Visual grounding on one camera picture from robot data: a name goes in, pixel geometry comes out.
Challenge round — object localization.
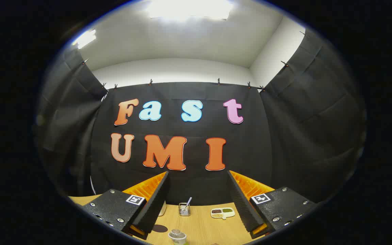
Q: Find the wire mesh holder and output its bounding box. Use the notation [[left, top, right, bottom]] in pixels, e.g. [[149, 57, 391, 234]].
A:
[[178, 202, 191, 217]]

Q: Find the clear juice bottle white label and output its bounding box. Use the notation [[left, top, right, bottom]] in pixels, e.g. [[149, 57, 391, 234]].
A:
[[168, 229, 187, 245]]

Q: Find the white divided dish with grains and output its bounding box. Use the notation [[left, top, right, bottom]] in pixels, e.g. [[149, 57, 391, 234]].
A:
[[211, 207, 236, 219]]

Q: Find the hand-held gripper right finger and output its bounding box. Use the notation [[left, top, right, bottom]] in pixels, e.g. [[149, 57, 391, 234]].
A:
[[227, 170, 319, 239]]

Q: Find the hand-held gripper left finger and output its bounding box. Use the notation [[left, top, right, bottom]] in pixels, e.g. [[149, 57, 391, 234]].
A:
[[80, 171, 170, 240]]

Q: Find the large ceiling light panel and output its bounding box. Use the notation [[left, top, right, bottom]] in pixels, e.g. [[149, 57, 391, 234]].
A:
[[147, 0, 234, 21]]

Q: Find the small ceiling light panel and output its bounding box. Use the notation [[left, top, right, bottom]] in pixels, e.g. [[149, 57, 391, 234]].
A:
[[73, 29, 97, 49]]

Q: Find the wooden table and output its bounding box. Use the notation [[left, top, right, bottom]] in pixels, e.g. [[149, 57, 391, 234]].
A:
[[68, 195, 275, 245]]

